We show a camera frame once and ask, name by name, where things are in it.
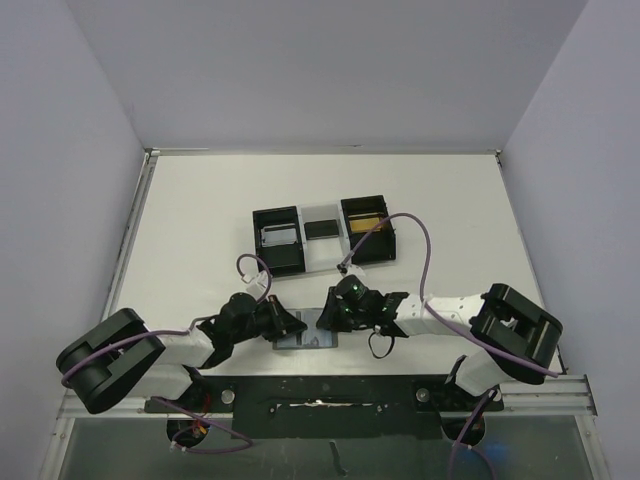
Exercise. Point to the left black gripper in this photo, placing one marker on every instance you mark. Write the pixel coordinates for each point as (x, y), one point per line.
(278, 321)

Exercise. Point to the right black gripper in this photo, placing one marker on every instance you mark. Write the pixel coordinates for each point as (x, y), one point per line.
(335, 314)

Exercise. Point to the grey leather card holder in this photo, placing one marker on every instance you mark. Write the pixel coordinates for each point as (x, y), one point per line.
(312, 338)

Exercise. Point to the black white three-bin tray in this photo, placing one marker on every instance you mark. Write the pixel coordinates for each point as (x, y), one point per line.
(303, 239)

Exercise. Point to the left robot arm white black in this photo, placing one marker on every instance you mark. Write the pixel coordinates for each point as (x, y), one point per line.
(122, 357)

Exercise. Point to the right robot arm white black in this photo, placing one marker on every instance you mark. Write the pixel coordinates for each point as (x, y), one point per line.
(516, 337)

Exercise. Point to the silver card in left bin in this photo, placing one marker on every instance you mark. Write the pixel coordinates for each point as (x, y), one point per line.
(277, 235)

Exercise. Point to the black card in middle bin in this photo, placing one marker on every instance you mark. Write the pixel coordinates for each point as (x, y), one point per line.
(321, 229)

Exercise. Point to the gold card in right bin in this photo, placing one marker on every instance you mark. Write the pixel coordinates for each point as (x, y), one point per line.
(363, 223)

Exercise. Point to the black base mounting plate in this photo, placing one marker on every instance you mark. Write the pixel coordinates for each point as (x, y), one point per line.
(333, 407)

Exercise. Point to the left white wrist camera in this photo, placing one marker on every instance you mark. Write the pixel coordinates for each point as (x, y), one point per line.
(257, 285)

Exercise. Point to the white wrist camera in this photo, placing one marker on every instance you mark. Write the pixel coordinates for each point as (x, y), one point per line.
(347, 270)
(257, 285)

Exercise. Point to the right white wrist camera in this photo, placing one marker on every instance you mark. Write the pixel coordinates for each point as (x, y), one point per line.
(347, 270)

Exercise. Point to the aluminium frame rail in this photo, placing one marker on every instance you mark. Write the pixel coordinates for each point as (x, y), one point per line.
(567, 395)

